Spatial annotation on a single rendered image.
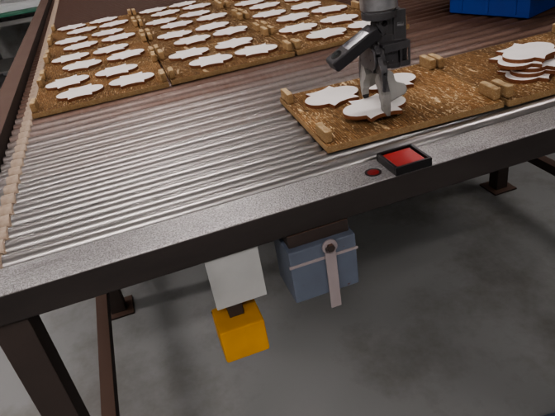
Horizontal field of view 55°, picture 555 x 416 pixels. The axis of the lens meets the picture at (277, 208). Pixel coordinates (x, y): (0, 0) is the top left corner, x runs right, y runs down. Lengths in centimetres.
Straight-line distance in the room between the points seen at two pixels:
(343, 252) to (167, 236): 33
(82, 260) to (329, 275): 45
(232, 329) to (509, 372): 109
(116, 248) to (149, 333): 124
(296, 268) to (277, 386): 90
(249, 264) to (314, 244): 13
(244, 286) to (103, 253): 26
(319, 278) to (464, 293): 118
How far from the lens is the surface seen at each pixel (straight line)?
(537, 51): 142
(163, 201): 104
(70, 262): 96
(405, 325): 199
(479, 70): 145
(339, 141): 110
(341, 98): 130
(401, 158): 103
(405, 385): 182
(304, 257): 98
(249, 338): 106
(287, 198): 96
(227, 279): 99
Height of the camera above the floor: 140
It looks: 31 degrees down
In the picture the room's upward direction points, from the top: 10 degrees counter-clockwise
